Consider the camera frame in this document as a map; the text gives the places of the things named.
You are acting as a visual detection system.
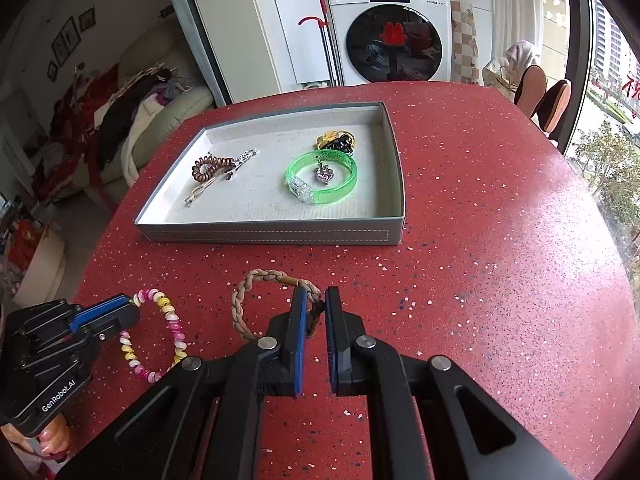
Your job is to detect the cream sofa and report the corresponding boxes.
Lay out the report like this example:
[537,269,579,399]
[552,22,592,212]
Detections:
[80,37,216,196]

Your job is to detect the pink yellow spiral bracelet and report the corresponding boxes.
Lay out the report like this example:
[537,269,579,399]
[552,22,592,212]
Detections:
[118,287,188,383]

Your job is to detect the grey jewelry tray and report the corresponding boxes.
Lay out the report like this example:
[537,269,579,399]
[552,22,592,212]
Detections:
[134,101,406,247]

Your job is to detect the beige looped hair clip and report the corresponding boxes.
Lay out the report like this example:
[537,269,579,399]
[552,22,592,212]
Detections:
[184,182,213,207]

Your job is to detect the red flower door sticker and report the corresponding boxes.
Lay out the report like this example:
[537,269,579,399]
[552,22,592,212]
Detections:
[381,21,407,46]

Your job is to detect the beige braided bracelet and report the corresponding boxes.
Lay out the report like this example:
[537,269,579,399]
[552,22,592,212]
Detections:
[231,269,326,345]

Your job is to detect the beige bag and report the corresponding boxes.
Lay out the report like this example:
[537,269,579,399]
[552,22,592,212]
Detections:
[482,56,521,101]

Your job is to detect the red window decal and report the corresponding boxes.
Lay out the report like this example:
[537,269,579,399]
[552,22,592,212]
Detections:
[617,67,640,116]

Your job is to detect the checkered cloth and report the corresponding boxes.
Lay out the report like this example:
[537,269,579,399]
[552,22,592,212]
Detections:
[450,0,480,83]

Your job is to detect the white storage box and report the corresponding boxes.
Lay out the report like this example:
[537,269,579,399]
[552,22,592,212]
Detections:
[12,230,68,306]

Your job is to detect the brown spiral hair tie keychain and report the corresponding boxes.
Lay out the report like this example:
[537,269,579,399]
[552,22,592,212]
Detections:
[191,147,258,184]

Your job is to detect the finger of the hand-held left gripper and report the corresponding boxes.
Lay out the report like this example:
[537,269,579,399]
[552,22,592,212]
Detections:
[70,294,133,333]
[90,302,142,345]

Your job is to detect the large picture frame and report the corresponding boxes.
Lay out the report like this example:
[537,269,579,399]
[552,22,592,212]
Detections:
[52,16,81,67]

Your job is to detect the white hooded cloth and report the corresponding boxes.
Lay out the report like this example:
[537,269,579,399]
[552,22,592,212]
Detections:
[502,40,541,81]

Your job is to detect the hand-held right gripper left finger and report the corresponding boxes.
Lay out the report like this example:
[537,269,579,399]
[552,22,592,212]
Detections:
[57,286,308,480]

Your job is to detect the dark garment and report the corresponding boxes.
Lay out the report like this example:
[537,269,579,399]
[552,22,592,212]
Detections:
[95,95,151,171]

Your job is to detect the red cloth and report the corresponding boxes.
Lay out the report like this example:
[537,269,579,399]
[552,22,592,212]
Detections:
[50,67,121,201]

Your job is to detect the black silver hair clip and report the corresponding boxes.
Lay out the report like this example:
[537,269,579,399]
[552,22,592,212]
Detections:
[320,132,357,157]

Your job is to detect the outdoor trees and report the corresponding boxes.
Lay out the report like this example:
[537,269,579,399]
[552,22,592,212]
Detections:
[570,120,640,221]

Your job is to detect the person's left hand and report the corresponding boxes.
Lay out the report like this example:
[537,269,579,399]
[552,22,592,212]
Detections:
[0,417,71,466]

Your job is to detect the white cabinet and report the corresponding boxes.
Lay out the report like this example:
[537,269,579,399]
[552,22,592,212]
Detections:
[182,0,331,106]

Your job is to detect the green translucent bracelet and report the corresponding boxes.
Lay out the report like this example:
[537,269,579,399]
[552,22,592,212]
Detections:
[285,149,359,207]

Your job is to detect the white washing machine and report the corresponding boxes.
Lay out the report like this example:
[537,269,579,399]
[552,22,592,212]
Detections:
[322,0,453,86]

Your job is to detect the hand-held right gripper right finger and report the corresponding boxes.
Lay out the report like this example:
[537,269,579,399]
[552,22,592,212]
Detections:
[325,286,576,480]

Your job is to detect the red handled mop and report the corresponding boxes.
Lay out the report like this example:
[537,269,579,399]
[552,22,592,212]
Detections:
[298,0,343,88]

